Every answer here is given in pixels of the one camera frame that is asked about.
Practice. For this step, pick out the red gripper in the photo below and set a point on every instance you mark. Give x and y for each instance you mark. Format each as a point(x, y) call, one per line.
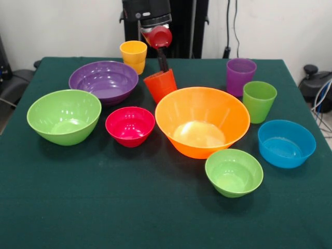
point(160, 37)

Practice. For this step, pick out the orange cup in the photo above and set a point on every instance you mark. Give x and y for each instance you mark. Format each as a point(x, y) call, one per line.
point(160, 85)

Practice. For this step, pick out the yellow cup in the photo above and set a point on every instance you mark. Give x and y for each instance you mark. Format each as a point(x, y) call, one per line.
point(138, 68)
point(133, 53)

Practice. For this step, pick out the purple bowl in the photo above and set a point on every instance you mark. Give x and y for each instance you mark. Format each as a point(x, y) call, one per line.
point(102, 83)

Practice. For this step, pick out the pink bowl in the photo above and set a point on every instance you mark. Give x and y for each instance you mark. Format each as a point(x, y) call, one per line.
point(129, 129)

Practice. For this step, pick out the purple cup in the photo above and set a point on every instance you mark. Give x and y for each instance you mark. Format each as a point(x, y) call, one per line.
point(238, 77)

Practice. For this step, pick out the large orange bowl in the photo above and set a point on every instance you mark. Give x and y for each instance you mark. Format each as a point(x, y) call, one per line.
point(199, 145)

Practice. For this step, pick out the green cup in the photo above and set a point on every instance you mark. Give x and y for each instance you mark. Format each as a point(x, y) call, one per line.
point(259, 109)

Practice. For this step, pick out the small green bowl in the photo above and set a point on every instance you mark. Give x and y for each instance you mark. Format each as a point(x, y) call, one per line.
point(233, 179)

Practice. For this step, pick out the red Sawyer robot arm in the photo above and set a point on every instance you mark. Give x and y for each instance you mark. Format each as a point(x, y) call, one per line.
point(147, 9)

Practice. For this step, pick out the black robot column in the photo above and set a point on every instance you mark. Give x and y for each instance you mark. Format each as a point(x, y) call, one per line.
point(186, 31)

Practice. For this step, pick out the large green bowl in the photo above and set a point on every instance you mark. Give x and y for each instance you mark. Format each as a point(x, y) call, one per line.
point(62, 129)

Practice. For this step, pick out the blue bowl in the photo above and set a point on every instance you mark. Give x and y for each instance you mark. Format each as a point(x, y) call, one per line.
point(285, 153)

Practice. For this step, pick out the dark green tablecloth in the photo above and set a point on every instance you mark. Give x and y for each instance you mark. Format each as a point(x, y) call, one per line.
point(103, 207)

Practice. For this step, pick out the black stand frame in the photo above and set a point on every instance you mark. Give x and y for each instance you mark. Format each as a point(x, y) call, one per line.
point(3, 70)

